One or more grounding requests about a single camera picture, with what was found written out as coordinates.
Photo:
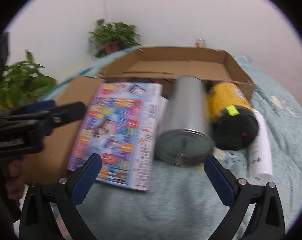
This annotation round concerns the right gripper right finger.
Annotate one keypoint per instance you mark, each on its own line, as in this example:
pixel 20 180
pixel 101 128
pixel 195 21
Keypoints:
pixel 267 219

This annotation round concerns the silver metal tin can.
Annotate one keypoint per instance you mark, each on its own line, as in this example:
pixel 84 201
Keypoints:
pixel 185 132

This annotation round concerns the potted plant red pot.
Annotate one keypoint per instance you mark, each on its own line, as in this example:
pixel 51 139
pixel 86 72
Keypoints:
pixel 110 37

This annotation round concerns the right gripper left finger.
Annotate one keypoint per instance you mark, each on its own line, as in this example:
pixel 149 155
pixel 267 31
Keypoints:
pixel 37 219

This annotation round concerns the white spray bottle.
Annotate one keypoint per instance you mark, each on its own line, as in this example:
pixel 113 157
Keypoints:
pixel 260 170

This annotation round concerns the small glass jar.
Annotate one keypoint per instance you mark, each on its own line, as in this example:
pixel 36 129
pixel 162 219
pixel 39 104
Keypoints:
pixel 200 43

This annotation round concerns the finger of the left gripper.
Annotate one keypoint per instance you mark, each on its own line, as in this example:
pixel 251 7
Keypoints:
pixel 62 115
pixel 33 108

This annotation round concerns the person left hand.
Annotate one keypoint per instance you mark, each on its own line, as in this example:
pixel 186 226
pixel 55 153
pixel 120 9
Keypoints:
pixel 15 184

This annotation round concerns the green leafy plant left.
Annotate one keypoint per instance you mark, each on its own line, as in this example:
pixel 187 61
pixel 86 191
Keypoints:
pixel 23 83

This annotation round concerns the yellow black tea canister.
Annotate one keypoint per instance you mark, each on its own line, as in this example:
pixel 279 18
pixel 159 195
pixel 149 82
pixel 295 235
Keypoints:
pixel 234 125

